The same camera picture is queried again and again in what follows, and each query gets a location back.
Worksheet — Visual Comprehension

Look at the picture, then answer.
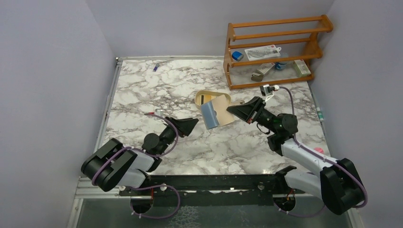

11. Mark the beige card holder wallet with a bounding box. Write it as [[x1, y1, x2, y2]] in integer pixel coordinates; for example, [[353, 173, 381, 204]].
[[200, 95, 245, 130]]

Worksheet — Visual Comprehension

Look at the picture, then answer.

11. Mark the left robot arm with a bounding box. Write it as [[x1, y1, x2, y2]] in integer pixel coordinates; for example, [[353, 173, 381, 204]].
[[81, 113, 199, 192]]

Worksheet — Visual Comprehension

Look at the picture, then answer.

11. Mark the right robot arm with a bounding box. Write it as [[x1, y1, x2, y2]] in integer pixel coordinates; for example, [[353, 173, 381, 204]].
[[227, 96, 368, 215]]

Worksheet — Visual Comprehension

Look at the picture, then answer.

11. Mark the beige oval tray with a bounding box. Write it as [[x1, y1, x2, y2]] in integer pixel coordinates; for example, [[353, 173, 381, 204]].
[[194, 90, 231, 109]]

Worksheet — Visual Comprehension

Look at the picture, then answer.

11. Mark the grey metal clip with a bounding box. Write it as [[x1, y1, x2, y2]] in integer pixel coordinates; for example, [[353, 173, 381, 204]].
[[251, 63, 275, 82]]

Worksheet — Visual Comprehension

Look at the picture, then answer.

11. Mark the blue tape roll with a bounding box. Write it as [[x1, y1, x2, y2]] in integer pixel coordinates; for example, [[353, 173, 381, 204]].
[[275, 62, 288, 70]]

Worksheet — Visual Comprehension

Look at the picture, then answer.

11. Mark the blue stamp block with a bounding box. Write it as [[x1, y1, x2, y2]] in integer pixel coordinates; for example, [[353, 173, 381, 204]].
[[231, 51, 244, 62]]

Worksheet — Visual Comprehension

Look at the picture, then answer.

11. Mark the white printed package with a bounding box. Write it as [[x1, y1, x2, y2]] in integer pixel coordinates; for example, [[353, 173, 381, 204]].
[[244, 45, 282, 61]]

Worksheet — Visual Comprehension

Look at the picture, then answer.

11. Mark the green white small box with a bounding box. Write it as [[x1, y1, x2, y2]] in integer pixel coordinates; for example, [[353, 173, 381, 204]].
[[293, 59, 311, 77]]

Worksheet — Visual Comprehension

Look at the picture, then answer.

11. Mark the small purple marker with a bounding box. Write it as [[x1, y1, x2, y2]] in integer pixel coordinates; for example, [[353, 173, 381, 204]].
[[153, 63, 160, 72]]

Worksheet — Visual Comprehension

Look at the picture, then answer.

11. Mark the green white pen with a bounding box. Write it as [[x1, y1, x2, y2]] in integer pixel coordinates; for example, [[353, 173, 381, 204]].
[[316, 107, 324, 122]]

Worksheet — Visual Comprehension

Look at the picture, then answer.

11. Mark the wooden shelf rack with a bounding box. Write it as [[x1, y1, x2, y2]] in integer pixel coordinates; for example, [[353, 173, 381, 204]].
[[223, 15, 334, 90]]

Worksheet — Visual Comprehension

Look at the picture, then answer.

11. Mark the pink bottle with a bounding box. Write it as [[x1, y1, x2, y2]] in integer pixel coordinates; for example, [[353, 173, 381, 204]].
[[314, 147, 325, 154]]

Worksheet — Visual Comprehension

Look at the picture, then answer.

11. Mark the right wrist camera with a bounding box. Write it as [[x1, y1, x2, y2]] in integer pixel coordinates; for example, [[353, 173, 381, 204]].
[[259, 84, 280, 97]]

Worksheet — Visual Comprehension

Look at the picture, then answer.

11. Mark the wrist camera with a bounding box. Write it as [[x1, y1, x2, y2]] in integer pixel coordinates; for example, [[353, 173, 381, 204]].
[[154, 109, 163, 117], [259, 84, 280, 97]]

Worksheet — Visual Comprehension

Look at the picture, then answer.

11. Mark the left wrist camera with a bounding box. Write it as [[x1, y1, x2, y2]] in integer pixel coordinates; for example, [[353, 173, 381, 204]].
[[154, 109, 163, 117]]

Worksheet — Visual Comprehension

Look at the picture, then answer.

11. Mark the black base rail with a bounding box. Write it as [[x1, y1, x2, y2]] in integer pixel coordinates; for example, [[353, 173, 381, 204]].
[[119, 166, 295, 207]]

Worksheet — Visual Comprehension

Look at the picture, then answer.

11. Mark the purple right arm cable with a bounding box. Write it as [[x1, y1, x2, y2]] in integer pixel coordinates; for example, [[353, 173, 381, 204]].
[[273, 86, 368, 219]]

